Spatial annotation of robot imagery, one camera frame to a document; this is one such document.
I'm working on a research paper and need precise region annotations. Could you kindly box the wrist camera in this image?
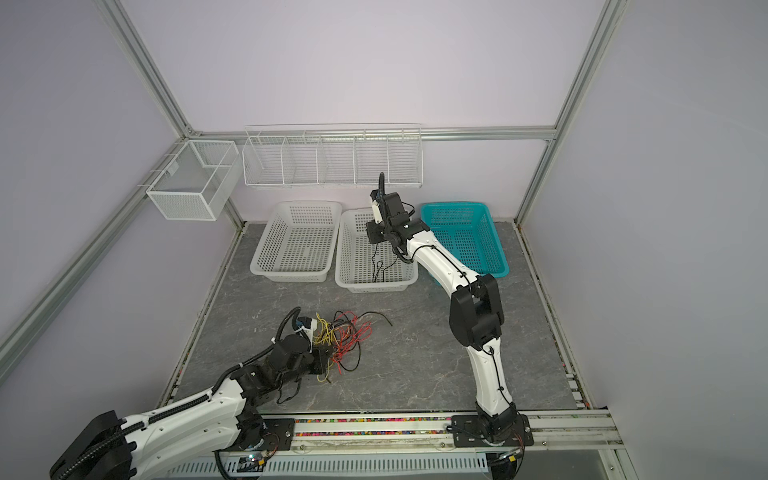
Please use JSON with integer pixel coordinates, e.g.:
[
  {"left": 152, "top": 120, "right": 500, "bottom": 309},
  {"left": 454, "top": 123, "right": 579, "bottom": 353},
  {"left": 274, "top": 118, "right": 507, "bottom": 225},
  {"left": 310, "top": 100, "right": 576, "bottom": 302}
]
[
  {"left": 371, "top": 200, "right": 383, "bottom": 224},
  {"left": 293, "top": 316, "right": 318, "bottom": 345}
]

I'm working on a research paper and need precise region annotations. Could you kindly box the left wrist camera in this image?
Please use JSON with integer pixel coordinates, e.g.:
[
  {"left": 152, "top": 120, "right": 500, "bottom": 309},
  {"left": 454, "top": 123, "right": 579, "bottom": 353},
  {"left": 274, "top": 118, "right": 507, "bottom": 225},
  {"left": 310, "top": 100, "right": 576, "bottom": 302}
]
[{"left": 293, "top": 316, "right": 318, "bottom": 345}]

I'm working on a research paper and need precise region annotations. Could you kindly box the teal plastic basket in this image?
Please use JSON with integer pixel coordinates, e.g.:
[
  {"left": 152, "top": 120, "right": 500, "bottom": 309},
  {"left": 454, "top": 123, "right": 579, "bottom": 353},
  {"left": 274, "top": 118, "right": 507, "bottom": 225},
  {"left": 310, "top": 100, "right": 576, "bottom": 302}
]
[{"left": 420, "top": 202, "right": 509, "bottom": 278}]

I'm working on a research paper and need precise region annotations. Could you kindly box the yellow cable bundle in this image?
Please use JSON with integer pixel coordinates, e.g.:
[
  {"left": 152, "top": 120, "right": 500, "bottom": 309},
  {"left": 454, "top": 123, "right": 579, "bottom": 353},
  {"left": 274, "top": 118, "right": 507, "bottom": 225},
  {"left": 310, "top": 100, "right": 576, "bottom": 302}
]
[{"left": 313, "top": 313, "right": 349, "bottom": 384}]

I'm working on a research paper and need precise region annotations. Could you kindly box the white wire wall shelf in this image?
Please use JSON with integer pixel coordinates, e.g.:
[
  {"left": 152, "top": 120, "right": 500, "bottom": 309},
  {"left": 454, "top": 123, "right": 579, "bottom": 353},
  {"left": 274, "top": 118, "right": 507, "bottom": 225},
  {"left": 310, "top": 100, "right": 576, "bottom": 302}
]
[{"left": 241, "top": 123, "right": 424, "bottom": 187}]

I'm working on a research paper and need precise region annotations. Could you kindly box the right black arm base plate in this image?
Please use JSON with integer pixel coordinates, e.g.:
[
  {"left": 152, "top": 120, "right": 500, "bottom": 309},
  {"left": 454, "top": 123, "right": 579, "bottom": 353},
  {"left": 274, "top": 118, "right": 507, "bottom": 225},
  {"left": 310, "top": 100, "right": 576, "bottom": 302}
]
[{"left": 446, "top": 411, "right": 535, "bottom": 448}]

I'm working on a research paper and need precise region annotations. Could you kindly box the white mesh wall box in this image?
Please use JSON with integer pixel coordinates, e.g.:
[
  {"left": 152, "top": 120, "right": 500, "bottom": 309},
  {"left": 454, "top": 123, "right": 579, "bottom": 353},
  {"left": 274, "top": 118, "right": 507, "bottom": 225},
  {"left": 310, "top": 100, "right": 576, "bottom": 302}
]
[{"left": 147, "top": 140, "right": 243, "bottom": 221}]

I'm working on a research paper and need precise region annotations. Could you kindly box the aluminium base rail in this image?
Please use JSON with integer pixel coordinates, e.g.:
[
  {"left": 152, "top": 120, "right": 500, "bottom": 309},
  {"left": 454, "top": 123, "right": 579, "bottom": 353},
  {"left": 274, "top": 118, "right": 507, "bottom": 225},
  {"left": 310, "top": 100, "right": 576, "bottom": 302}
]
[{"left": 264, "top": 410, "right": 627, "bottom": 456}]

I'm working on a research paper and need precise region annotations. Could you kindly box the middle white plastic basket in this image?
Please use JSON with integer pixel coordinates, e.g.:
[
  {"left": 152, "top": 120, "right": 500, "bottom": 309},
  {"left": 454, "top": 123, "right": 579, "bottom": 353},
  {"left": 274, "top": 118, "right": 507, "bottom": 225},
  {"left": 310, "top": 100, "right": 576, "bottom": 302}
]
[{"left": 335, "top": 209, "right": 418, "bottom": 294}]

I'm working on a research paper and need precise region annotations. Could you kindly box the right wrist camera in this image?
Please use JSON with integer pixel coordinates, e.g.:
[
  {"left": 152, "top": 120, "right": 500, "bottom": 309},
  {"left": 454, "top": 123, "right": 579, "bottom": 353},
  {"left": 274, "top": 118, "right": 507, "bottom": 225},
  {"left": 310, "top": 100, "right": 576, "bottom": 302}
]
[{"left": 371, "top": 200, "right": 383, "bottom": 224}]

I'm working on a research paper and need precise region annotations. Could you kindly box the white plastic basket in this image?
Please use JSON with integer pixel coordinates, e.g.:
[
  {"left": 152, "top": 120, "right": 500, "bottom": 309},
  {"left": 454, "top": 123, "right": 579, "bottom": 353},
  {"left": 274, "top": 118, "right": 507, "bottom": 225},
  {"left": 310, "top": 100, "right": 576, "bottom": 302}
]
[
  {"left": 250, "top": 201, "right": 342, "bottom": 283},
  {"left": 335, "top": 209, "right": 418, "bottom": 294}
]

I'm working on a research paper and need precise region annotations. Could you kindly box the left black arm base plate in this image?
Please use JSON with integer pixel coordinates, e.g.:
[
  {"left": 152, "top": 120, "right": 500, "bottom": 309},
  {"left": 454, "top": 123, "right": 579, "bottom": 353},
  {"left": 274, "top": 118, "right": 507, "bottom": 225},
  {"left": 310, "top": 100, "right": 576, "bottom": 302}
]
[{"left": 228, "top": 417, "right": 296, "bottom": 451}]

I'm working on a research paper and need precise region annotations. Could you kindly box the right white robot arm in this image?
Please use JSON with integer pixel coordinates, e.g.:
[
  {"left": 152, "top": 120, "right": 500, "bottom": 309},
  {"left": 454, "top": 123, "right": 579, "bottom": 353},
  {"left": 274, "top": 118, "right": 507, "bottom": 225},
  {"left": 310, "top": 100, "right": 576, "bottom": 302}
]
[{"left": 366, "top": 178, "right": 519, "bottom": 444}]

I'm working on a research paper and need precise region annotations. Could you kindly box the small green circuit board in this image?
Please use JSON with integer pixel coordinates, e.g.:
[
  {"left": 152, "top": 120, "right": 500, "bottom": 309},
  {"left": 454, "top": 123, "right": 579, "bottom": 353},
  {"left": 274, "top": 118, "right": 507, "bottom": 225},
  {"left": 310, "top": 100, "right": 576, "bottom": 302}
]
[{"left": 236, "top": 455, "right": 266, "bottom": 473}]

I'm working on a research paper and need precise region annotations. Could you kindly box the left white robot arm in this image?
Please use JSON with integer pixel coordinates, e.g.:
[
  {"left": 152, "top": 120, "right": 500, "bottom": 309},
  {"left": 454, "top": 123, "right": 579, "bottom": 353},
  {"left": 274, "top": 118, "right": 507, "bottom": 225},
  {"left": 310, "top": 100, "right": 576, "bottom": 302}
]
[{"left": 49, "top": 334, "right": 331, "bottom": 479}]

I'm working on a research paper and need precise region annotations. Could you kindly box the left white plastic basket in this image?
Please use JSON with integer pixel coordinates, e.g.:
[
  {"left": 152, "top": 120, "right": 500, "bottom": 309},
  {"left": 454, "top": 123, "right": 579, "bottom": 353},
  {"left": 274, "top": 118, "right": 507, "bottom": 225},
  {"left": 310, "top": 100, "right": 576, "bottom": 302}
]
[{"left": 250, "top": 201, "right": 342, "bottom": 283}]

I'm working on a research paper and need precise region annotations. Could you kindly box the white vented cable duct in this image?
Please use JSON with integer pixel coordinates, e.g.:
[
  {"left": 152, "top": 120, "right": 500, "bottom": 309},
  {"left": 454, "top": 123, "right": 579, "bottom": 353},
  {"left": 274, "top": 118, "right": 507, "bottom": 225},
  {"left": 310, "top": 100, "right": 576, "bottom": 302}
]
[{"left": 159, "top": 452, "right": 490, "bottom": 479}]

